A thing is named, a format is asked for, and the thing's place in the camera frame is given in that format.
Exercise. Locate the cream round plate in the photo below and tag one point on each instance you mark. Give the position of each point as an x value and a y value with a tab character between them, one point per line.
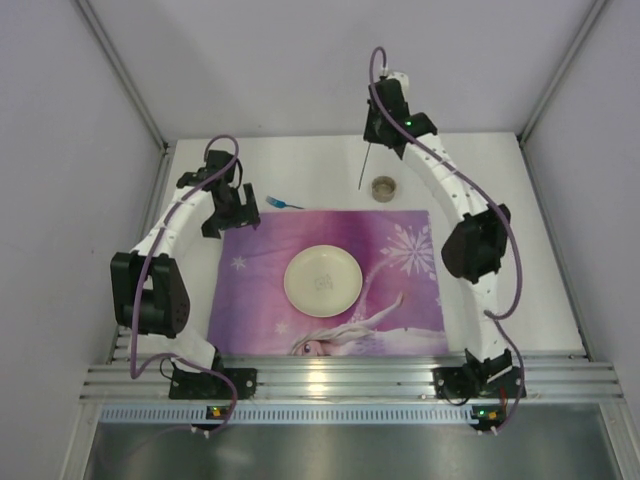
323	281

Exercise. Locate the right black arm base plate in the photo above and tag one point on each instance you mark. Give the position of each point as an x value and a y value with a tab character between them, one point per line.
451	383

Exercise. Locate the blue plastic fork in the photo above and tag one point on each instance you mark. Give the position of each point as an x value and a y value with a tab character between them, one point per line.
281	204

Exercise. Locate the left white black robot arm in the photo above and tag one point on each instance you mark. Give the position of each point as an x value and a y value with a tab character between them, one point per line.
158	287

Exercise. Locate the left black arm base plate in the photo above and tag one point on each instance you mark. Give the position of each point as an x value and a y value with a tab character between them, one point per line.
202	386

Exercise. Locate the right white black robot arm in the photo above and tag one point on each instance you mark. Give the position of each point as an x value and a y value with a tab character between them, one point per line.
474	249

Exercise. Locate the small beige cup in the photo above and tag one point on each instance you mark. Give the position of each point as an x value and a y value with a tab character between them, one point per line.
383	189

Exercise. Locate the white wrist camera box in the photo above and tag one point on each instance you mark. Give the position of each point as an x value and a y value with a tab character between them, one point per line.
403	79

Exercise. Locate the blue plastic spoon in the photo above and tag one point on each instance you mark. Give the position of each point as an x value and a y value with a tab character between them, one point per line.
363	167

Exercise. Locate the grey slotted cable duct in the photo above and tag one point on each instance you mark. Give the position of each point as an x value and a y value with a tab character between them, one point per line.
299	414

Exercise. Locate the aluminium rail frame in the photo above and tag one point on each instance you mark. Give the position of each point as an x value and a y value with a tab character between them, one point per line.
287	379

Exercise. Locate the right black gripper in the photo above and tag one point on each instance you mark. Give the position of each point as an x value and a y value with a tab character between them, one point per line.
376	129

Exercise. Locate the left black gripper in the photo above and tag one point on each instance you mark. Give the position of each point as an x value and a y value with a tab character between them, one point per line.
232	211

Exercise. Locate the purple pink printed cloth mat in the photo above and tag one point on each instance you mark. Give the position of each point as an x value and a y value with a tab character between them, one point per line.
397	311

